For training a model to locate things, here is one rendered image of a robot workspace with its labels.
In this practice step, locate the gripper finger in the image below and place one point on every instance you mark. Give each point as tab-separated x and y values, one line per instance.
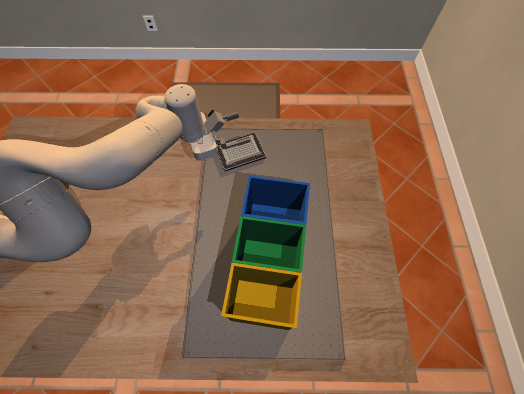
224	146
231	116

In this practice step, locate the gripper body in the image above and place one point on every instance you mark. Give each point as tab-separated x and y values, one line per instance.
205	147

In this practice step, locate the blue open bin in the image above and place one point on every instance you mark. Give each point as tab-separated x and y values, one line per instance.
276	199

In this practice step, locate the green open bin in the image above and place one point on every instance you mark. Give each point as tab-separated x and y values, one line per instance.
270	244

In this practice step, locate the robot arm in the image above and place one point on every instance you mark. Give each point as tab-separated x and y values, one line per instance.
40	220

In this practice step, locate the yellow bin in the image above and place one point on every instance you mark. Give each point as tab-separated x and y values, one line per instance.
262	296

